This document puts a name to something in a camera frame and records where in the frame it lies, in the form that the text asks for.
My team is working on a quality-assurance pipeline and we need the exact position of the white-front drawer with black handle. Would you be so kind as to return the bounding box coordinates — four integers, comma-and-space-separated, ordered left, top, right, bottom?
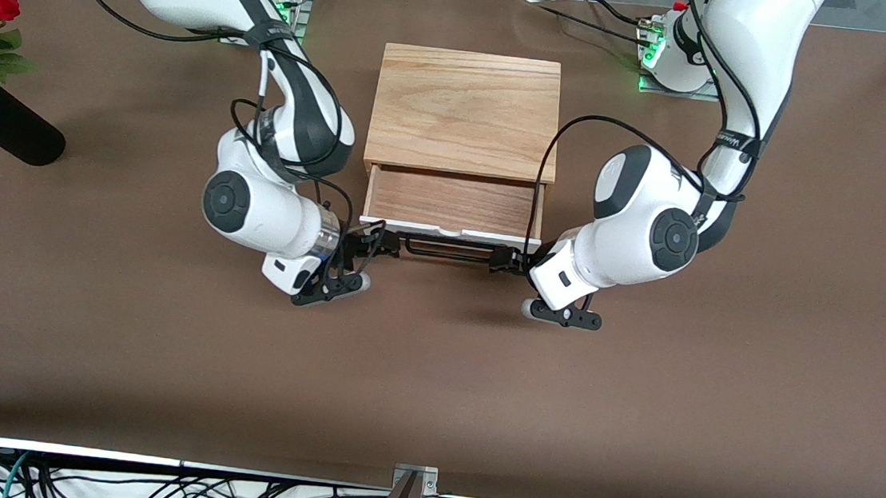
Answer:
356, 164, 549, 270

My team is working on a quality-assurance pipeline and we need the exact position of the wooden drawer cabinet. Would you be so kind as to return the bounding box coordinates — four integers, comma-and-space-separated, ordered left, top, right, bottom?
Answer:
361, 41, 567, 191

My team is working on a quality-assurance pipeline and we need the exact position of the brown table cover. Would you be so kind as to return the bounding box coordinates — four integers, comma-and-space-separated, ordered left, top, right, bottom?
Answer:
0, 0, 886, 498

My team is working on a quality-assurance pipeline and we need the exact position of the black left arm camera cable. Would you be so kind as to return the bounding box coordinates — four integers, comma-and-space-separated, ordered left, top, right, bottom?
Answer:
527, 0, 774, 269

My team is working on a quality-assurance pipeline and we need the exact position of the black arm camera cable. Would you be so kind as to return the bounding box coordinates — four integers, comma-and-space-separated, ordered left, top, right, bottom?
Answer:
527, 0, 774, 269
33, 0, 373, 273

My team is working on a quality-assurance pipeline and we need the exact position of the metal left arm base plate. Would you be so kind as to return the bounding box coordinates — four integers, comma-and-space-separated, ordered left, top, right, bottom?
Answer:
637, 72, 721, 103

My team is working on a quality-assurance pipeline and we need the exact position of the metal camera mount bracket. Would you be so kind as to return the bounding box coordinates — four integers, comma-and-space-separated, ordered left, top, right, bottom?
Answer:
392, 463, 441, 496

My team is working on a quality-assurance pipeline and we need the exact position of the long black cable on table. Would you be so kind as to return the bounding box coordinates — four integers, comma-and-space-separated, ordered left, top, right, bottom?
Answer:
538, 5, 661, 48

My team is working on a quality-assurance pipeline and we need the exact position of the short black cable on table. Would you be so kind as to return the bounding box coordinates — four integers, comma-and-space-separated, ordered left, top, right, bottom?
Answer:
587, 0, 643, 25

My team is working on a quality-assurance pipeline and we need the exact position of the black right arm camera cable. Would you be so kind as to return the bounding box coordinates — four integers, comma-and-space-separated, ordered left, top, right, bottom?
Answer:
33, 0, 373, 273

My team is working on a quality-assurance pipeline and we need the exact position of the teal floor cable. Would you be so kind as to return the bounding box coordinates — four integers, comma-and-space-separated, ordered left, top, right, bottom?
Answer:
0, 450, 31, 498

